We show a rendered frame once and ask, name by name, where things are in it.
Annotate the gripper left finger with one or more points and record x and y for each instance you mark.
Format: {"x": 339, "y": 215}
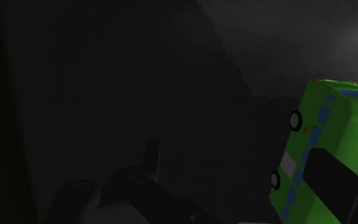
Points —
{"x": 141, "y": 189}

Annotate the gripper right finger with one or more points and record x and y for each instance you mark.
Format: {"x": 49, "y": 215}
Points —
{"x": 336, "y": 183}

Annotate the green toy bus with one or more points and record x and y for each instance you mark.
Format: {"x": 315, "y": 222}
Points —
{"x": 336, "y": 124}

